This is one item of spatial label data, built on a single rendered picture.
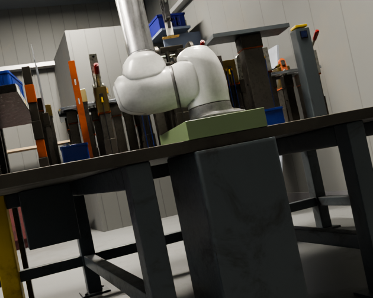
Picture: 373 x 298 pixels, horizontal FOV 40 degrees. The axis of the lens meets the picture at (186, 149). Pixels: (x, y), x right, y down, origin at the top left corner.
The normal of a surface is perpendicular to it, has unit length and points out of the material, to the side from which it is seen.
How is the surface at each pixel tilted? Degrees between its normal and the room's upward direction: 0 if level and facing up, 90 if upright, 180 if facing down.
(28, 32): 90
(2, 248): 90
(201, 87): 91
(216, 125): 90
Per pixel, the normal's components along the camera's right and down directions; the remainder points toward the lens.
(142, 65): -0.07, -0.27
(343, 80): -0.92, 0.18
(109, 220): 0.34, -0.10
